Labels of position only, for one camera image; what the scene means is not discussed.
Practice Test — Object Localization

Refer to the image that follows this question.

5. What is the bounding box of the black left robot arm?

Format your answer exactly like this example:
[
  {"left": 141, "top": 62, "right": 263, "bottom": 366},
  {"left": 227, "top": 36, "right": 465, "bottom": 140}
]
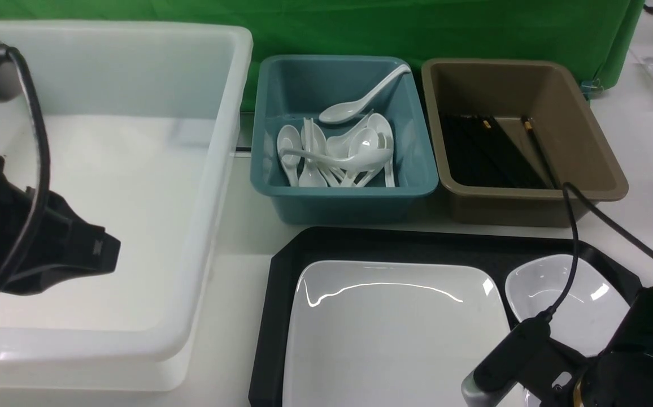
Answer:
[{"left": 0, "top": 42, "right": 121, "bottom": 296}]

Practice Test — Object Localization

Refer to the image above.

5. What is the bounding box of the teal plastic bin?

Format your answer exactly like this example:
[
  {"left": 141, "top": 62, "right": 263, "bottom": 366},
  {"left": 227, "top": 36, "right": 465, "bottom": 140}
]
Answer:
[{"left": 251, "top": 55, "right": 438, "bottom": 225}]

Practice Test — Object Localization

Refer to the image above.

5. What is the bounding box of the metal binder clip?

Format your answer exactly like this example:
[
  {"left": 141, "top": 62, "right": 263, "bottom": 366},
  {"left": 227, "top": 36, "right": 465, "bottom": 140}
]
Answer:
[{"left": 579, "top": 78, "right": 604, "bottom": 101}]

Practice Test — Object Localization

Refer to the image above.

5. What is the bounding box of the white spoon bowl up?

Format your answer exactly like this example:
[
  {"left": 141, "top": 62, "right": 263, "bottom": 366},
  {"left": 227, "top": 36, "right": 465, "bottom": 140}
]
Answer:
[{"left": 339, "top": 127, "right": 380, "bottom": 187}]

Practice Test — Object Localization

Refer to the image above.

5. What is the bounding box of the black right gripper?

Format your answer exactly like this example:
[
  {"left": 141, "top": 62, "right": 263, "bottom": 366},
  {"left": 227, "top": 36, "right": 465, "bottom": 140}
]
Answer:
[{"left": 462, "top": 317, "right": 653, "bottom": 406}]

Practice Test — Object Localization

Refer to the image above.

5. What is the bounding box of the black chopsticks pile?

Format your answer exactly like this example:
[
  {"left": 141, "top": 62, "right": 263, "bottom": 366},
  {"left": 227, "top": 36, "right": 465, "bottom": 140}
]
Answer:
[{"left": 440, "top": 114, "right": 556, "bottom": 190}]

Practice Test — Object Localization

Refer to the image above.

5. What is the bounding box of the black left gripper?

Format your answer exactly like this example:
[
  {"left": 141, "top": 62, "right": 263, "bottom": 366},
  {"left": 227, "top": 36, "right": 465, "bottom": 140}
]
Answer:
[{"left": 0, "top": 155, "right": 121, "bottom": 296}]

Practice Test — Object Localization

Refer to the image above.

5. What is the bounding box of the white spoon leaning in bin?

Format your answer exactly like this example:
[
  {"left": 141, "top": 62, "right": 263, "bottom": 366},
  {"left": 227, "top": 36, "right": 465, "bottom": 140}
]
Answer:
[{"left": 318, "top": 64, "right": 411, "bottom": 124}]

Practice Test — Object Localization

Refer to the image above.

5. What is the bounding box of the white spoon centre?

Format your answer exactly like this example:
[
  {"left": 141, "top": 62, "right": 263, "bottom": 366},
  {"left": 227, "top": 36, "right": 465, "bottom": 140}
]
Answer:
[{"left": 326, "top": 111, "right": 373, "bottom": 159}]

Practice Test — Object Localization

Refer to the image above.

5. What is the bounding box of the green backdrop cloth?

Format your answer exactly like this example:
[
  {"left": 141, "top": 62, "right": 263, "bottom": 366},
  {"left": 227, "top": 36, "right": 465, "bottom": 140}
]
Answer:
[{"left": 0, "top": 1, "right": 643, "bottom": 109}]

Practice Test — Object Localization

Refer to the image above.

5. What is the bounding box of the brown plastic bin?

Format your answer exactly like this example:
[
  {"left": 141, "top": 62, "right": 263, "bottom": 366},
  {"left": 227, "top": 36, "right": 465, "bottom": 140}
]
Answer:
[{"left": 421, "top": 58, "right": 629, "bottom": 227}]

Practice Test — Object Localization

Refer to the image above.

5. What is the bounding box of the white ceramic soup spoon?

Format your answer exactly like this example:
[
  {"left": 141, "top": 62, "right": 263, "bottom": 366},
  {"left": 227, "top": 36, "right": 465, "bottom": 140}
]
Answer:
[{"left": 278, "top": 149, "right": 392, "bottom": 172}]

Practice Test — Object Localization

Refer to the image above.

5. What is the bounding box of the white spoon far left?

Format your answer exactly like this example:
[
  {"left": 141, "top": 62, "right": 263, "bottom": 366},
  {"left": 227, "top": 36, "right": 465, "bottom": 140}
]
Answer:
[{"left": 276, "top": 125, "right": 302, "bottom": 187}]

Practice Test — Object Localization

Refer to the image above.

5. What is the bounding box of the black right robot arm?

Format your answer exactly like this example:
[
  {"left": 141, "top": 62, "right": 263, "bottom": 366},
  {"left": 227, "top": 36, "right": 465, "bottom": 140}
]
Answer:
[{"left": 461, "top": 287, "right": 653, "bottom": 406}]

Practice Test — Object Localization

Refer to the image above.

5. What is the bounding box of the large white square plate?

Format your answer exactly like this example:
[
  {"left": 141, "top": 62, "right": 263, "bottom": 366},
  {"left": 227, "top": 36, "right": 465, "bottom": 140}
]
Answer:
[{"left": 282, "top": 260, "right": 510, "bottom": 406}]

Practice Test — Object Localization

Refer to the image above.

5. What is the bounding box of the black serving tray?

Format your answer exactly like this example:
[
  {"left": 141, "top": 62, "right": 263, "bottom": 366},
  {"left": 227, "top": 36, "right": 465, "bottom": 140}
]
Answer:
[{"left": 248, "top": 227, "right": 643, "bottom": 407}]

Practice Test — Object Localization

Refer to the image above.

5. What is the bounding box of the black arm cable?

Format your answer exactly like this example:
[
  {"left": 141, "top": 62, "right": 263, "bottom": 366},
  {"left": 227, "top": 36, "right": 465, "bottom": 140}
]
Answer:
[
  {"left": 0, "top": 45, "right": 51, "bottom": 334},
  {"left": 541, "top": 182, "right": 653, "bottom": 320}
]

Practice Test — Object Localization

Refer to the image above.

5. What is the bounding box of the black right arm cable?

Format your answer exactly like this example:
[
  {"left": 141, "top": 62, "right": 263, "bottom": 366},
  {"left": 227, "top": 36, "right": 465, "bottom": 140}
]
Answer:
[{"left": 541, "top": 182, "right": 653, "bottom": 320}]

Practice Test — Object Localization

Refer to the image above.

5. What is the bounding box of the white spoon far right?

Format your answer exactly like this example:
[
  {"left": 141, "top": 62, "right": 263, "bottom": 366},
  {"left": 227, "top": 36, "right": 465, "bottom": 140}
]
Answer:
[{"left": 356, "top": 113, "right": 396, "bottom": 187}]

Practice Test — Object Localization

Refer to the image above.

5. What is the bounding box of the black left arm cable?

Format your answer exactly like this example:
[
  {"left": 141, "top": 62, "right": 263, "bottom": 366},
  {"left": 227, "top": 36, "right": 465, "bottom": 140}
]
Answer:
[{"left": 0, "top": 45, "right": 51, "bottom": 334}]

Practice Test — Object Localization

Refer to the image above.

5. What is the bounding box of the large white plastic bin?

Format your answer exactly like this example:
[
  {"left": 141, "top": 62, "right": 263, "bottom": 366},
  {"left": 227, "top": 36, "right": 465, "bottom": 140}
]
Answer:
[{"left": 0, "top": 20, "right": 253, "bottom": 391}]

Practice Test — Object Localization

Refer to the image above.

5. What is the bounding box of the white bowl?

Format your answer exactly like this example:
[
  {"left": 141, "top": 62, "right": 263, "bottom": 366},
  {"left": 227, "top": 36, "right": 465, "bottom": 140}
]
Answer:
[{"left": 505, "top": 253, "right": 629, "bottom": 357}]

